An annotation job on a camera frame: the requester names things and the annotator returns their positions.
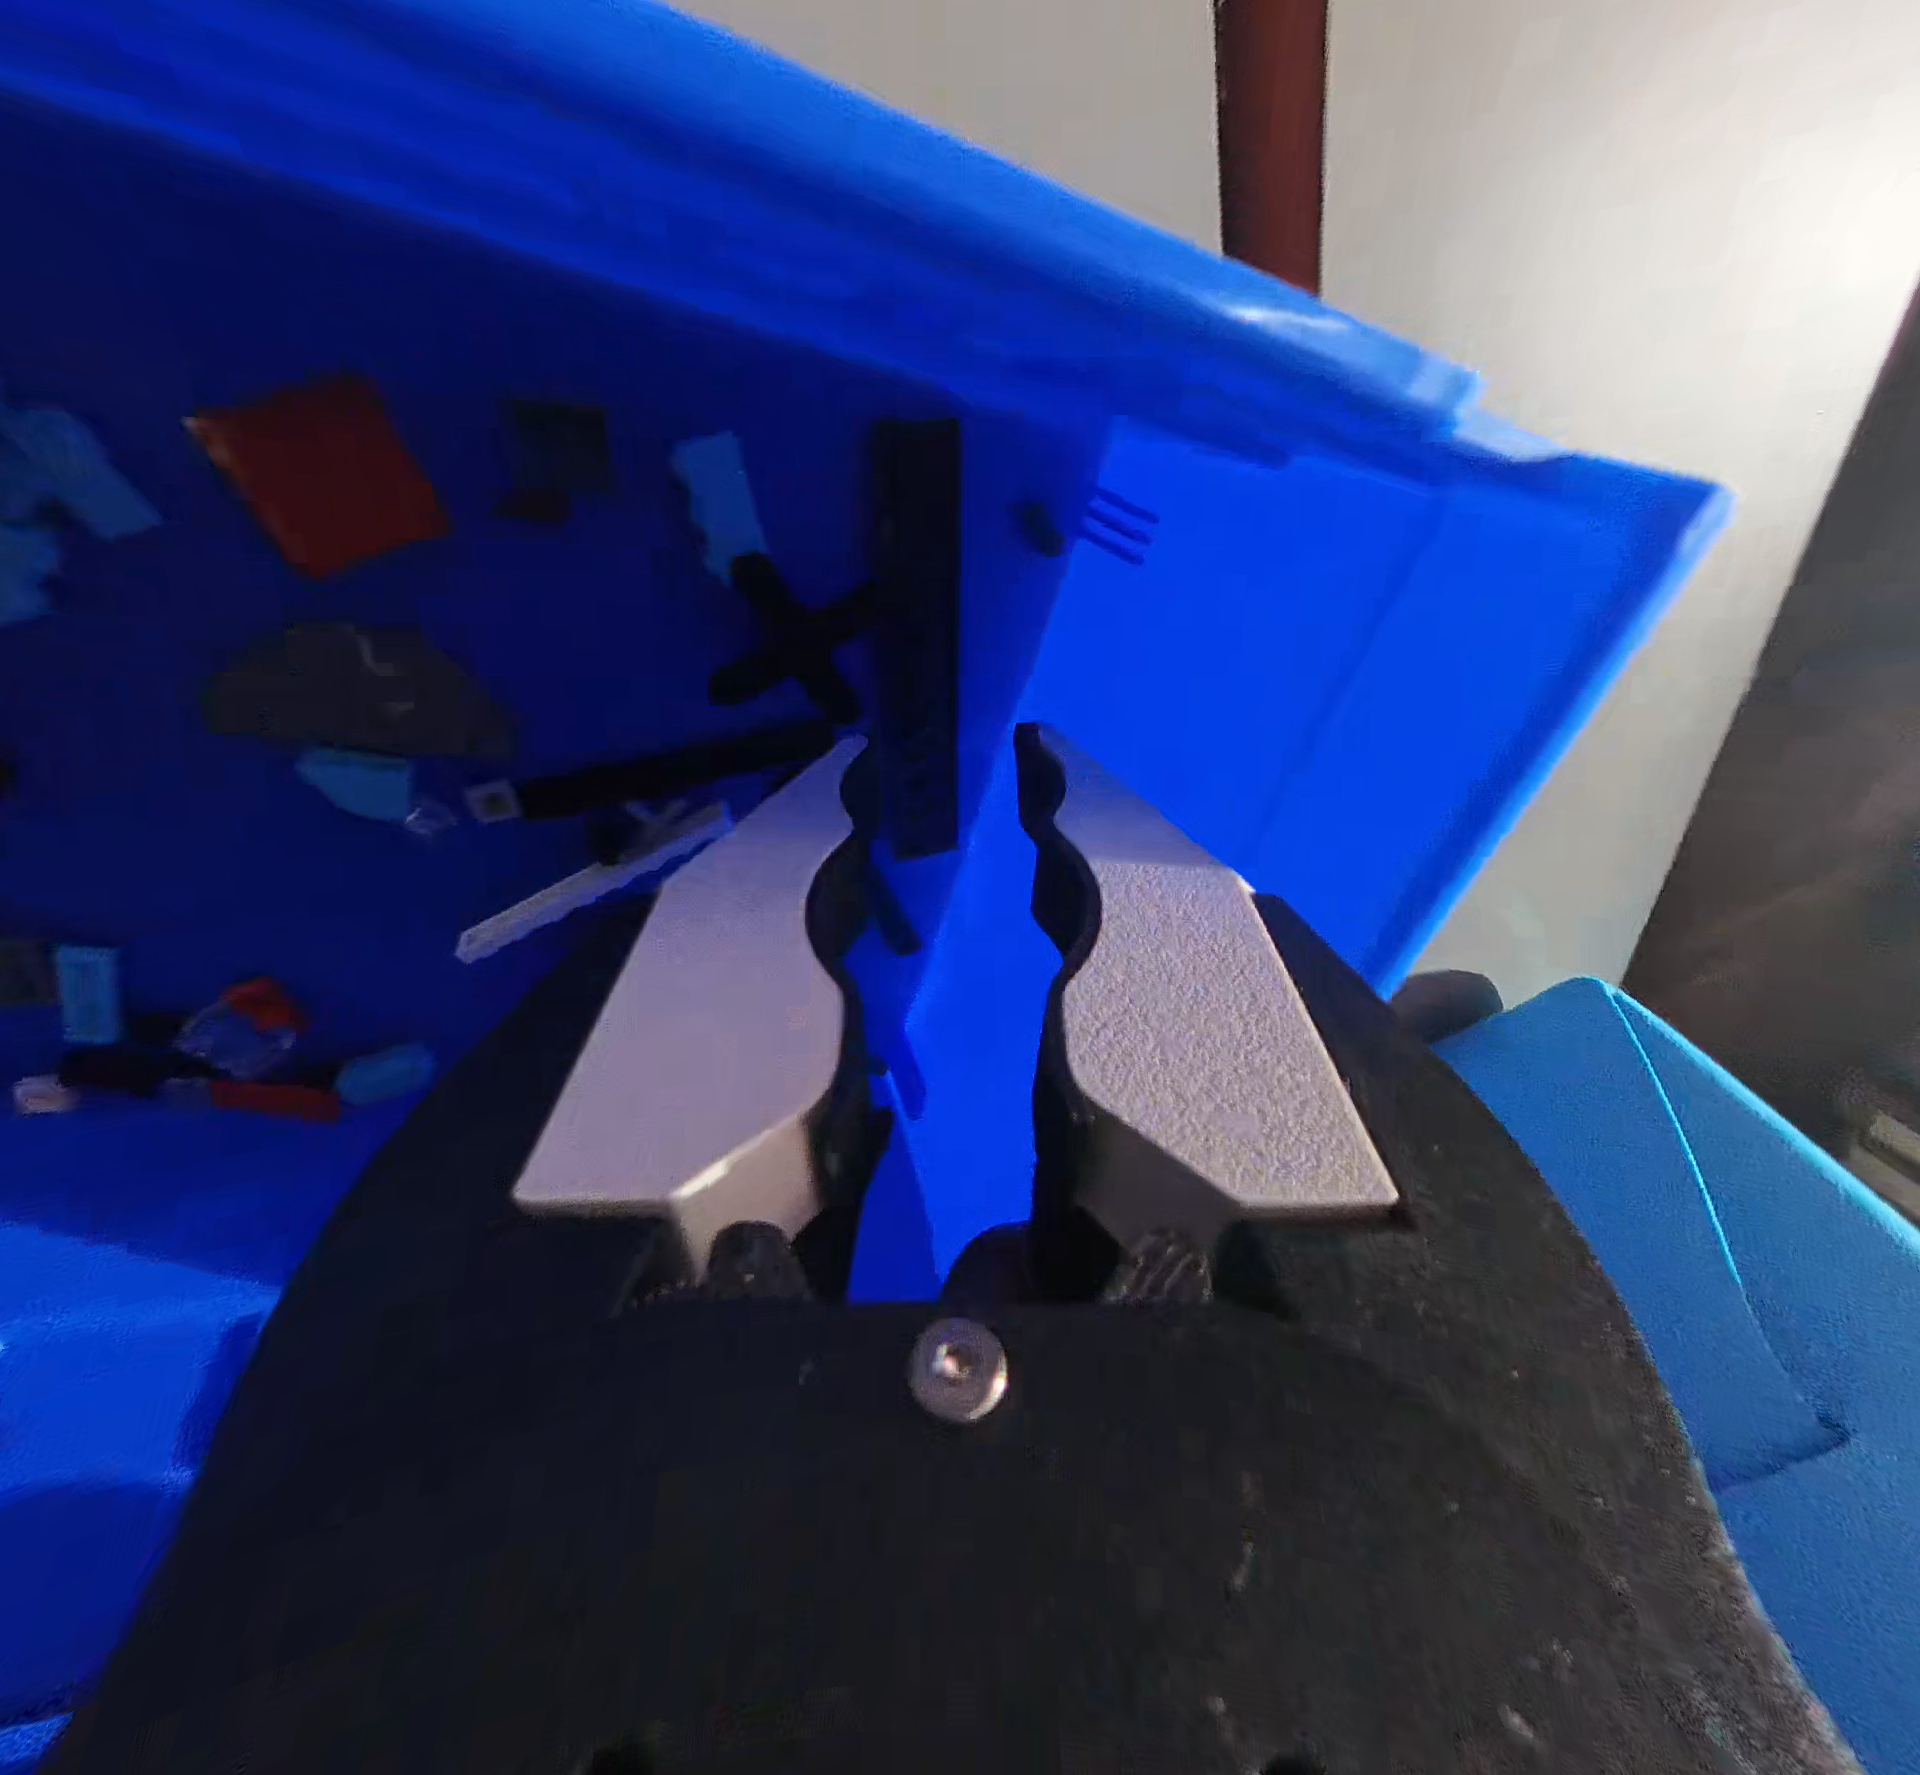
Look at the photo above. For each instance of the pile of loose toy bricks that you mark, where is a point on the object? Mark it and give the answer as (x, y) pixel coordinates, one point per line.
(324, 471)

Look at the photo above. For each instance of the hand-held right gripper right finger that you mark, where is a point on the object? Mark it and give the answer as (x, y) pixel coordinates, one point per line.
(1214, 1040)

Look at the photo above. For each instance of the blue plastic bin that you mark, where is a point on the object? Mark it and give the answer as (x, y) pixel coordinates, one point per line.
(1275, 607)

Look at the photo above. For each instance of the long black brick plate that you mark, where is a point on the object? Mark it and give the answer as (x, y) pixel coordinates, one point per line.
(915, 607)

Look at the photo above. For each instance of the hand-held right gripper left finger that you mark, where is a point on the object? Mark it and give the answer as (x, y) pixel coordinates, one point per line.
(703, 1025)

